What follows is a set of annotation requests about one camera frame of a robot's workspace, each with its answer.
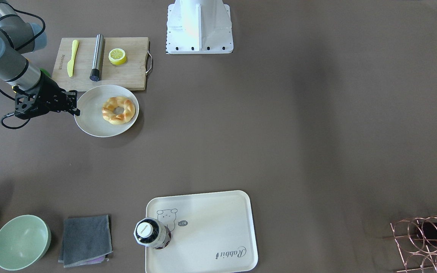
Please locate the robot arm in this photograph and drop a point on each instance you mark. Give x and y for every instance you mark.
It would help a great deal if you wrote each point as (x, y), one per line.
(18, 37)

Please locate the yellow plastic knife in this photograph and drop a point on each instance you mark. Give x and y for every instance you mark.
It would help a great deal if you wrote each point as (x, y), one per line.
(71, 62)

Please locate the lemon half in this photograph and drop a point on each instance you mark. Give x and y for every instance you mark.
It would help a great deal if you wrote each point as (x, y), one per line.
(117, 56)

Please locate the copper wire bottle rack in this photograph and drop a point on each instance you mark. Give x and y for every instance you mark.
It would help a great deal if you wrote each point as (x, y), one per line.
(416, 242)

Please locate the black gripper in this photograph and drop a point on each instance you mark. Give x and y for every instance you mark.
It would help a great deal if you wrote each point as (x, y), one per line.
(48, 91)

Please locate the white round plate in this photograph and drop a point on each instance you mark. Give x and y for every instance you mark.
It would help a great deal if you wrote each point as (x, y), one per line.
(90, 104)

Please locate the green lime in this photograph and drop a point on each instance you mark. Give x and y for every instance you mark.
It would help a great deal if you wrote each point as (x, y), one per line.
(45, 73)

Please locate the braided donut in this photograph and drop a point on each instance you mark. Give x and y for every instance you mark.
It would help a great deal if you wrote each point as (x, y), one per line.
(112, 104)

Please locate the bamboo cutting board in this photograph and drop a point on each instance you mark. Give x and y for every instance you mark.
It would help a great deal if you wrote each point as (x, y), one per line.
(131, 75)

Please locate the cream rabbit tray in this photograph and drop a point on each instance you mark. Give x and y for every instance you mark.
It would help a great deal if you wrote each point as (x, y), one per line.
(210, 233)

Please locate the grey folded cloth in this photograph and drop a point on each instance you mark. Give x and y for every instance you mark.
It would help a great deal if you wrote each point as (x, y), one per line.
(86, 240)

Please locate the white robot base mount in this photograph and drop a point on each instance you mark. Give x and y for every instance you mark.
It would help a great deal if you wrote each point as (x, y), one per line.
(199, 27)

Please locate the mint green bowl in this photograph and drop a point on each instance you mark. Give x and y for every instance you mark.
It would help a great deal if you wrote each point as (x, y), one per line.
(23, 241)

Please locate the steel muddler black tip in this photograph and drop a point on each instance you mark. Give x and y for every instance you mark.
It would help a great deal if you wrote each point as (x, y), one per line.
(98, 58)

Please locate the brown tea bottle on tray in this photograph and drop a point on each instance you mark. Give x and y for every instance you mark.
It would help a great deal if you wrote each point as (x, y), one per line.
(151, 233)

